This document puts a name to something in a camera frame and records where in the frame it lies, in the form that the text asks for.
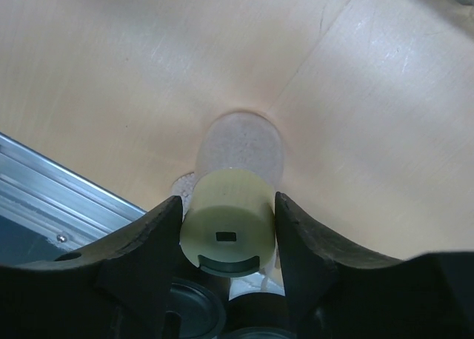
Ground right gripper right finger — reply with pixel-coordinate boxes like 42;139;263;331
275;193;473;338

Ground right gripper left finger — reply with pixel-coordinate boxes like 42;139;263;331
1;196;182;338

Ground black cap bottle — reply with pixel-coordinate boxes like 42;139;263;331
162;278;230;338
218;272;296;338

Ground yellow cap bottle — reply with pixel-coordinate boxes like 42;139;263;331
180;112;284;278

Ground aluminium front rail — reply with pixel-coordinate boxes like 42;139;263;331
1;135;145;266

